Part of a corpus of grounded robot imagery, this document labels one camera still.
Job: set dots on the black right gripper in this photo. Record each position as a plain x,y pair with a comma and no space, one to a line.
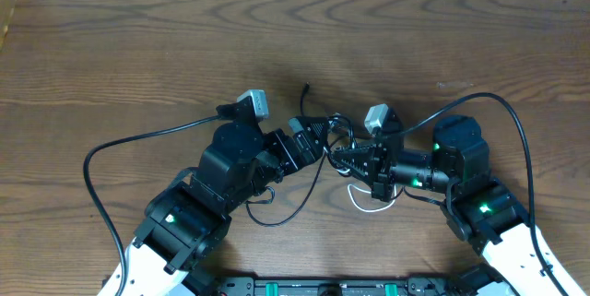
372,163

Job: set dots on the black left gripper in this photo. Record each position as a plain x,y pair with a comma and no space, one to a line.
291,162

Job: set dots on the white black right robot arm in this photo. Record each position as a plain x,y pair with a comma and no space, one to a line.
478,208

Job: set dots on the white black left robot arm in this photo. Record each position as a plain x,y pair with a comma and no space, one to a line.
188,220

